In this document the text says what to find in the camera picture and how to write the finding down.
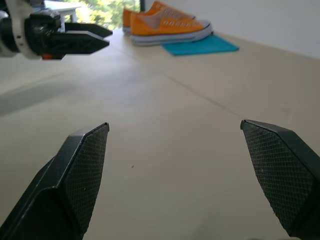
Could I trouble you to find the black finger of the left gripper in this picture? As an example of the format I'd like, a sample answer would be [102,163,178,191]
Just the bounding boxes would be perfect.
[47,31,111,57]
[64,22,114,40]

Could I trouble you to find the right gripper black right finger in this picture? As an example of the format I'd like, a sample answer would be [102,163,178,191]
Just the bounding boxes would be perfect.
[240,119,320,240]

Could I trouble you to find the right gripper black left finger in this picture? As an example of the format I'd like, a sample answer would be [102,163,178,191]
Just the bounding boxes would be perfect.
[0,122,111,240]

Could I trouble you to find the white outdoor table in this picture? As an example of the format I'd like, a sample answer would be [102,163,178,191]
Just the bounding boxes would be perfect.
[43,0,84,24]

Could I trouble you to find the orange canvas sneaker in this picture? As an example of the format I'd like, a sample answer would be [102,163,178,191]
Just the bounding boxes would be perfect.
[122,0,197,35]
[129,11,214,47]

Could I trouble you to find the teal mat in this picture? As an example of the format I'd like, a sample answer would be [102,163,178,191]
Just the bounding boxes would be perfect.
[161,33,240,57]

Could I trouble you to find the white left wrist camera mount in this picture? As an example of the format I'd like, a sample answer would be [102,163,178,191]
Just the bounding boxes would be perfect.
[8,0,45,61]

